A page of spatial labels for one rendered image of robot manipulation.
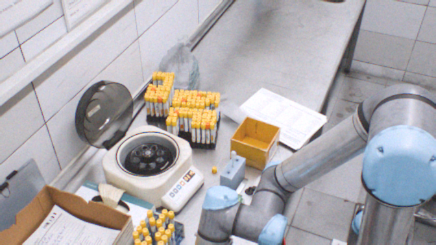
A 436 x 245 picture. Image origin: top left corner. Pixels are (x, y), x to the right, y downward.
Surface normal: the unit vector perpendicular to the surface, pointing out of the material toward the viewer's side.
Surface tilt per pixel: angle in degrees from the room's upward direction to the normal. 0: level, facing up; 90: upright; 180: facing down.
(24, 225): 87
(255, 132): 90
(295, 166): 67
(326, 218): 0
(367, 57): 90
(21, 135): 90
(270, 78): 0
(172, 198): 25
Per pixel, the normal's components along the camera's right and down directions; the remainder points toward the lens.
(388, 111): -0.59, -0.73
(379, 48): -0.39, 0.61
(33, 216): 0.91, 0.24
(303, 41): 0.01, -0.75
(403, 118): -0.27, -0.78
